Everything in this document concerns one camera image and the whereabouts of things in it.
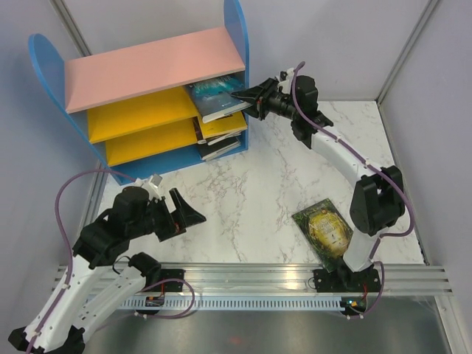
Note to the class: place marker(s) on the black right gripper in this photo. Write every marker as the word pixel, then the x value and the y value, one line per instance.
pixel 261 94

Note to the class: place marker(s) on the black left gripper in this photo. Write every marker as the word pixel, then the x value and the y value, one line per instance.
pixel 184 215

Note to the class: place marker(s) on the yellow cover book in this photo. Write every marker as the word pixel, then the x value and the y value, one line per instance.
pixel 230 124

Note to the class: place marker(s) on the teal ocean cover book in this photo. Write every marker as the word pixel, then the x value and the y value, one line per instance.
pixel 213 97

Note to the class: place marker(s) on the black moon cover book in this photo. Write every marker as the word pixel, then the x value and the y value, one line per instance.
pixel 217 139

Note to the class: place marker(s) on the dark navy blue book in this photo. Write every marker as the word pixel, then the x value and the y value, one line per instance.
pixel 208 152

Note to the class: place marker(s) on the green gold forest book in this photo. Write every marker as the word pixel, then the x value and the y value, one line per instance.
pixel 327 232

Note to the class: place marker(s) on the purple galaxy cover book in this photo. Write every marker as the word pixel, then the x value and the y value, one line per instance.
pixel 198 132

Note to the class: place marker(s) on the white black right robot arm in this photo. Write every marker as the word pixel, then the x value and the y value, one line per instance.
pixel 377 191

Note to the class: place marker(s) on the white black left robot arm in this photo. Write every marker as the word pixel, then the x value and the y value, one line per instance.
pixel 68 320

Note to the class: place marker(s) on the blue pink yellow bookshelf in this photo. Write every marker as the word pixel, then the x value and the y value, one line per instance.
pixel 130 105

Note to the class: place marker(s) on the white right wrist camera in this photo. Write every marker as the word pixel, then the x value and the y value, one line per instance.
pixel 284 81

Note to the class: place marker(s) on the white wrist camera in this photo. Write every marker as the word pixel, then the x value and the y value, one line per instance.
pixel 284 81
pixel 151 185

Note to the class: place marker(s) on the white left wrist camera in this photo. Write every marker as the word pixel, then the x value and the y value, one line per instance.
pixel 151 185

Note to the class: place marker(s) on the aluminium mounting rail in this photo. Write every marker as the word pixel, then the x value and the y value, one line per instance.
pixel 303 279

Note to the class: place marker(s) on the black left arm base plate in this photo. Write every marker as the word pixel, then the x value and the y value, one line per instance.
pixel 167 287

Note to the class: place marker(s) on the white slotted cable duct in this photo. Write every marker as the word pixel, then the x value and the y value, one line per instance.
pixel 179 302

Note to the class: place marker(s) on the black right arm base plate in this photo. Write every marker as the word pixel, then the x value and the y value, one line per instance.
pixel 346 282

